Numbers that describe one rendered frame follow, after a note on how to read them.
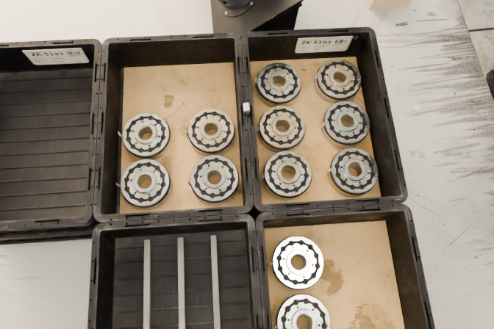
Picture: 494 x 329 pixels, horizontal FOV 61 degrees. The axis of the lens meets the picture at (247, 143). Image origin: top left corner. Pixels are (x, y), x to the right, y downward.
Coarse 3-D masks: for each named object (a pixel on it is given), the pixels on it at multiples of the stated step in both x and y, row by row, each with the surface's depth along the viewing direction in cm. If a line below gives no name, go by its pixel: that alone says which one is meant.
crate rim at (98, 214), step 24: (240, 48) 90; (240, 72) 88; (240, 96) 86; (240, 120) 85; (96, 168) 80; (96, 192) 79; (96, 216) 77; (120, 216) 78; (144, 216) 78; (168, 216) 78; (192, 216) 78
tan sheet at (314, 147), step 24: (312, 72) 100; (312, 96) 98; (360, 96) 98; (312, 120) 96; (312, 144) 94; (360, 144) 94; (312, 168) 92; (264, 192) 90; (312, 192) 90; (336, 192) 90
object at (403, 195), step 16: (256, 32) 92; (272, 32) 92; (288, 32) 92; (304, 32) 92; (320, 32) 92; (336, 32) 92; (352, 32) 93; (368, 32) 93; (384, 80) 89; (384, 96) 87; (384, 112) 86; (256, 144) 83; (256, 160) 82; (400, 160) 83; (256, 176) 82; (400, 176) 82; (256, 192) 80; (400, 192) 81; (256, 208) 79; (272, 208) 79; (288, 208) 79; (304, 208) 79; (320, 208) 79
